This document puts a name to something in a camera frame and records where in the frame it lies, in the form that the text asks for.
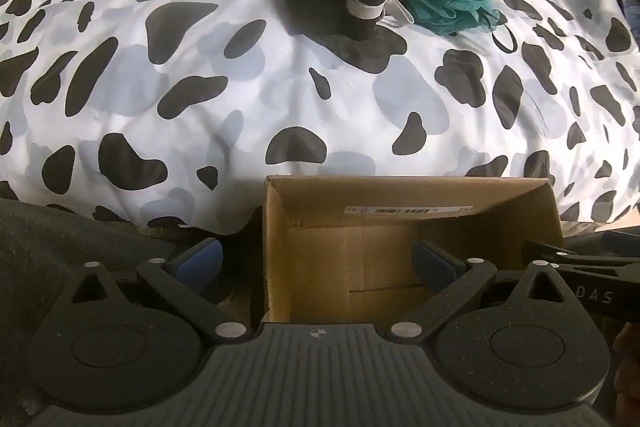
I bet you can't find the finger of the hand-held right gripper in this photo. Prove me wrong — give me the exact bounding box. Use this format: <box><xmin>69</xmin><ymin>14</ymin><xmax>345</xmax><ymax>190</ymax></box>
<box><xmin>521</xmin><ymin>241</ymin><xmax>640</xmax><ymax>281</ymax></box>
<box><xmin>600</xmin><ymin>230</ymin><xmax>640</xmax><ymax>249</ymax></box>

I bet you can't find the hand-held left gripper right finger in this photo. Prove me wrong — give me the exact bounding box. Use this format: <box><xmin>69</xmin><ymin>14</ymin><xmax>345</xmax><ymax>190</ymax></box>
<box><xmin>385</xmin><ymin>239</ymin><xmax>569</xmax><ymax>343</ymax></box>

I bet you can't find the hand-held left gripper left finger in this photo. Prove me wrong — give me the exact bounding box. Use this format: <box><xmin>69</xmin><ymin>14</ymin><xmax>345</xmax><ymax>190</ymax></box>
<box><xmin>65</xmin><ymin>237</ymin><xmax>251</xmax><ymax>344</ymax></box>

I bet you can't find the brown cardboard box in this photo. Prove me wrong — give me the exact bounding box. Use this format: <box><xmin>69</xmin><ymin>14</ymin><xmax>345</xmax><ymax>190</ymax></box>
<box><xmin>260</xmin><ymin>175</ymin><xmax>566</xmax><ymax>326</ymax></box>

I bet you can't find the grey white strap clip holder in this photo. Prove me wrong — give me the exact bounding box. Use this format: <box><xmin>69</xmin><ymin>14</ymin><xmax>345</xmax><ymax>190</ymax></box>
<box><xmin>382</xmin><ymin>0</ymin><xmax>415</xmax><ymax>28</ymax></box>

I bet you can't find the person's right hand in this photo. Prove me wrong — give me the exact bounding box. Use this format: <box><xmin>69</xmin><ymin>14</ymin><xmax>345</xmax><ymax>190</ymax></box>
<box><xmin>612</xmin><ymin>322</ymin><xmax>640</xmax><ymax>408</ymax></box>

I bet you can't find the dark grey cloth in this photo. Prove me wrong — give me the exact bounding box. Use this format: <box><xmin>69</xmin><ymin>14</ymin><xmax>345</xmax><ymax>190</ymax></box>
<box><xmin>0</xmin><ymin>197</ymin><xmax>201</xmax><ymax>427</ymax></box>

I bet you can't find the cow print blanket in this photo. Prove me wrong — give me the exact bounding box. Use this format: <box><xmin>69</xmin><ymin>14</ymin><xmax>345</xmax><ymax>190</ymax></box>
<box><xmin>0</xmin><ymin>0</ymin><xmax>640</xmax><ymax>239</ymax></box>

